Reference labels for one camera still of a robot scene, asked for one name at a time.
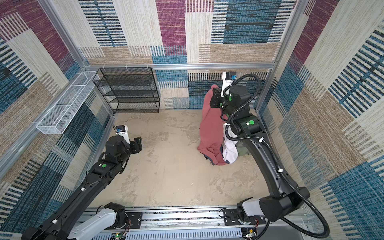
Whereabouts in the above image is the green printed t-shirt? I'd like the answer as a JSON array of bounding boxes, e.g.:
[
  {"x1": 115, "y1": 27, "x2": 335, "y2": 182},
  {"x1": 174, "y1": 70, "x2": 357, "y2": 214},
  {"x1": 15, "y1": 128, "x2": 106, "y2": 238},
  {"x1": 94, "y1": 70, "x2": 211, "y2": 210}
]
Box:
[{"x1": 236, "y1": 141, "x2": 249, "y2": 157}]

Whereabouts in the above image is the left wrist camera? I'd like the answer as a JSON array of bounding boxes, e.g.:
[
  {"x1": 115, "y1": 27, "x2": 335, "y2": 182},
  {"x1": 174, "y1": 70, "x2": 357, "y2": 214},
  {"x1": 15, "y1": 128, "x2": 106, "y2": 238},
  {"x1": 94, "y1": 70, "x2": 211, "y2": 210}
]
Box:
[{"x1": 114, "y1": 125, "x2": 130, "y2": 144}]

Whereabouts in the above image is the white cloth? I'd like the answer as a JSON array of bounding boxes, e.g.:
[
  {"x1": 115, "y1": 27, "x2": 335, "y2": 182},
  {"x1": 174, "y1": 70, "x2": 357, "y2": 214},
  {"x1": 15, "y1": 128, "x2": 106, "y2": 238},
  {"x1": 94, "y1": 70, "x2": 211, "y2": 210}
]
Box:
[{"x1": 222, "y1": 124, "x2": 239, "y2": 164}]

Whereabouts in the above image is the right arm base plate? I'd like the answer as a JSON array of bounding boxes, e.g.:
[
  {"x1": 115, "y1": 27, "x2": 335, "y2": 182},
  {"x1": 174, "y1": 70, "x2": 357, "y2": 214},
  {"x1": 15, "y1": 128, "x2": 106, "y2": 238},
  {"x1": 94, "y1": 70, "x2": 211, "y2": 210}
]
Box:
[{"x1": 218, "y1": 208, "x2": 267, "y2": 226}]

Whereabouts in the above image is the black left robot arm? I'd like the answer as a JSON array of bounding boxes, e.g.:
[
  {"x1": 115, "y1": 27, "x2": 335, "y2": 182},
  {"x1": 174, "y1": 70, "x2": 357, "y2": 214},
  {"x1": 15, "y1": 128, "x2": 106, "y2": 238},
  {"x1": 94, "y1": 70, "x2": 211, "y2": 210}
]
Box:
[{"x1": 22, "y1": 135, "x2": 143, "y2": 240}]

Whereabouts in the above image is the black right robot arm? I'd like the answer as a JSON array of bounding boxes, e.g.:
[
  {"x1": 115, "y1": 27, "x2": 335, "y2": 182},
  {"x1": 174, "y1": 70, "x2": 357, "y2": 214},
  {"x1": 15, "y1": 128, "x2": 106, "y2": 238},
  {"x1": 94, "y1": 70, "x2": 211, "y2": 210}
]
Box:
[{"x1": 210, "y1": 85, "x2": 310, "y2": 222}]

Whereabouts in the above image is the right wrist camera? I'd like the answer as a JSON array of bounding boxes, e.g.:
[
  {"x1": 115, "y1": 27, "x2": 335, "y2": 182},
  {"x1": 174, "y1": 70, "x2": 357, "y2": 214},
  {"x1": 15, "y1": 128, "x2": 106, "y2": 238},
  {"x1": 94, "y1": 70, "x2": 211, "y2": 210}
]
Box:
[{"x1": 221, "y1": 72, "x2": 237, "y2": 97}]

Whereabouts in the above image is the red cloth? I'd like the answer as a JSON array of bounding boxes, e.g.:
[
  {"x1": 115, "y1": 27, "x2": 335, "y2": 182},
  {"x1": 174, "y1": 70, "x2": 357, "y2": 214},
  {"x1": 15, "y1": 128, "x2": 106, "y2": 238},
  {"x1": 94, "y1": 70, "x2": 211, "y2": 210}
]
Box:
[{"x1": 198, "y1": 85, "x2": 228, "y2": 166}]

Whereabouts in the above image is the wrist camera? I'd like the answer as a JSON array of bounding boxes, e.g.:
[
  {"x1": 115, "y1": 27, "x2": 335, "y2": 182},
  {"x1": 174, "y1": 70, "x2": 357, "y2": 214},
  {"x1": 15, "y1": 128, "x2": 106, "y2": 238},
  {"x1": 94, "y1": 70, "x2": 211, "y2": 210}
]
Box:
[
  {"x1": 114, "y1": 125, "x2": 130, "y2": 144},
  {"x1": 221, "y1": 72, "x2": 237, "y2": 97}
]

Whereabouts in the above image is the black wire shelf rack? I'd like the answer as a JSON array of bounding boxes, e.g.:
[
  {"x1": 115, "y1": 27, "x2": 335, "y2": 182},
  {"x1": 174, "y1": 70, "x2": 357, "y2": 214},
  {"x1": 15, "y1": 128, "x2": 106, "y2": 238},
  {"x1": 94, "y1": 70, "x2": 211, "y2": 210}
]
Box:
[{"x1": 93, "y1": 67, "x2": 161, "y2": 114}]

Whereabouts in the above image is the white wire mesh basket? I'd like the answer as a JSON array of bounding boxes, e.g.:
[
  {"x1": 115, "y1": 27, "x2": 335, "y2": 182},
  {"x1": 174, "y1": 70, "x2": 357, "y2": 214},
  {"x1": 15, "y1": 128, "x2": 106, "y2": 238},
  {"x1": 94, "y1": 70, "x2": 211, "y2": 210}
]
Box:
[{"x1": 37, "y1": 72, "x2": 96, "y2": 135}]

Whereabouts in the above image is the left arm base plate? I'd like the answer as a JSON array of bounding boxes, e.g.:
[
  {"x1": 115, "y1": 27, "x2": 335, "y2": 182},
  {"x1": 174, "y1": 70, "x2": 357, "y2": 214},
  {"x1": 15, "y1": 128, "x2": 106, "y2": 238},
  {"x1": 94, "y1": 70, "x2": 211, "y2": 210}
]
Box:
[{"x1": 106, "y1": 212, "x2": 143, "y2": 231}]

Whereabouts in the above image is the black corrugated cable conduit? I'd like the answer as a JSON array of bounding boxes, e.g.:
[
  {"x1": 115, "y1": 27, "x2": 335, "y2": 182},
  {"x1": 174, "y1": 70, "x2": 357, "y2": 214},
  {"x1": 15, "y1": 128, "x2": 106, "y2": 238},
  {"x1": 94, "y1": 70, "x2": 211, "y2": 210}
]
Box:
[{"x1": 223, "y1": 73, "x2": 330, "y2": 239}]

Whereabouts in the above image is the aluminium front rail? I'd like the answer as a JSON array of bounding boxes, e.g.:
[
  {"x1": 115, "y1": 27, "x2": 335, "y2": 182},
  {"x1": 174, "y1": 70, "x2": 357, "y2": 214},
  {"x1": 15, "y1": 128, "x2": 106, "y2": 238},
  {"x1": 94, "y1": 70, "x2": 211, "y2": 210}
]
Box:
[{"x1": 75, "y1": 206, "x2": 310, "y2": 240}]

